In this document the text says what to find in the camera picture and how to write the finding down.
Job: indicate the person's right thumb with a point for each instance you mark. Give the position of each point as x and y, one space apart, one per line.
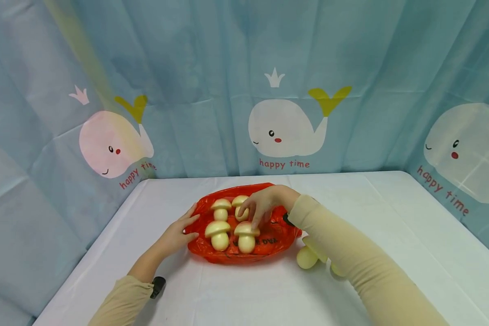
243 209

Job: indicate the person's right forearm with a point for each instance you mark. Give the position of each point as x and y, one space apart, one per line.
358 262

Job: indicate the person's left forearm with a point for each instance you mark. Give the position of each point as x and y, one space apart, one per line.
126 299

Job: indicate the red plastic bag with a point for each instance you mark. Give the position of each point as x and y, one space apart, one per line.
277 235

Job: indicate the black wrist band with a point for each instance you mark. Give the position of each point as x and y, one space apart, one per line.
287 220
158 286

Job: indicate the person's right hand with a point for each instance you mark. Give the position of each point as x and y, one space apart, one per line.
271 199

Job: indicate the person's left hand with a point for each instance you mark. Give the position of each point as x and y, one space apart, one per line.
175 237

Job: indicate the person's left fingers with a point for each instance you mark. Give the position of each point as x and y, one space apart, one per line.
190 218

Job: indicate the cream toy mushroom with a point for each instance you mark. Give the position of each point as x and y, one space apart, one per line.
219 235
239 201
246 240
221 209
307 257

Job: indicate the person's left thumb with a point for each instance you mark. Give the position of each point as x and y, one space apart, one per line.
191 232

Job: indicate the person's right fingers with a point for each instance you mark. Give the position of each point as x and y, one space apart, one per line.
258 215

